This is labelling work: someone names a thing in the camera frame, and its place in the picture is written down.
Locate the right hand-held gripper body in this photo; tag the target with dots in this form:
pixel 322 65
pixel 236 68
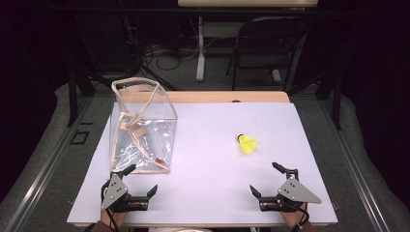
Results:
pixel 295 192

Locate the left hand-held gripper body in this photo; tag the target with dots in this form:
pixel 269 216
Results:
pixel 113 191

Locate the transparent bag with beige trim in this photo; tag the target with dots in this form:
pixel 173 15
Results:
pixel 141 141

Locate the yellow shuttlecock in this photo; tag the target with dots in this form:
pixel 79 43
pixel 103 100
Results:
pixel 248 144

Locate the person's right hand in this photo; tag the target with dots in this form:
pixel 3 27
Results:
pixel 291 217

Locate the person's left hand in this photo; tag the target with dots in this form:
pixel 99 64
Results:
pixel 117 216

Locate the white table mat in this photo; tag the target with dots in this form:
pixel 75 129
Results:
pixel 209 161

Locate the black square floor outlet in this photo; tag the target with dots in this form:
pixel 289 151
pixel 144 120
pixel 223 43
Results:
pixel 80 137

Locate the black metal stand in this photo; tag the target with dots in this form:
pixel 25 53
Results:
pixel 336 96
pixel 73 96

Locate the black folding chair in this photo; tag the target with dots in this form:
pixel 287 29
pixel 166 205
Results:
pixel 267 42

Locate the white desk with metal leg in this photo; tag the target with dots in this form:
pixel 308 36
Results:
pixel 201 48

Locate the grey metal floor rail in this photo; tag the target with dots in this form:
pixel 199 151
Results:
pixel 354 167
pixel 42 170

